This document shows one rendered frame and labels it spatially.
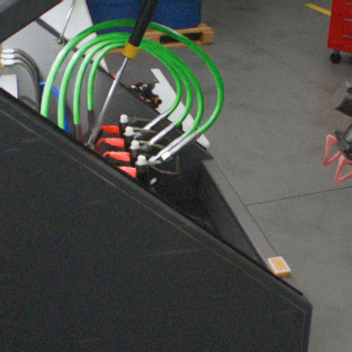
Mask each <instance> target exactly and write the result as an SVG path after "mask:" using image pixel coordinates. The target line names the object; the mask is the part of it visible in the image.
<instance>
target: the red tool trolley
mask: <svg viewBox="0 0 352 352"><path fill-rule="evenodd" d="M328 48H330V49H334V52H333V54H331V56H330V59H331V61H332V63H333V64H337V63H339V62H340V60H341V56H340V54H339V51H343V52H349V53H352V0H332V11H331V20H330V27H329V33H328Z"/></svg>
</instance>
